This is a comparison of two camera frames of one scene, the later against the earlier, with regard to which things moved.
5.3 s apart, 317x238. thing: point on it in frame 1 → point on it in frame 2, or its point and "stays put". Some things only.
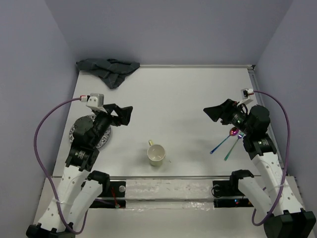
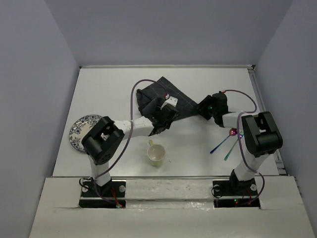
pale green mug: (155, 153) stays put
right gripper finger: (215, 112) → (206, 103)
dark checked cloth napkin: (111, 72) → (152, 96)
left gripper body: (103, 120) → (167, 125)
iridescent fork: (240, 135) stays put
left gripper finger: (121, 120) → (151, 113)
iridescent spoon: (233, 131) stays put
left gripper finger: (123, 111) → (156, 103)
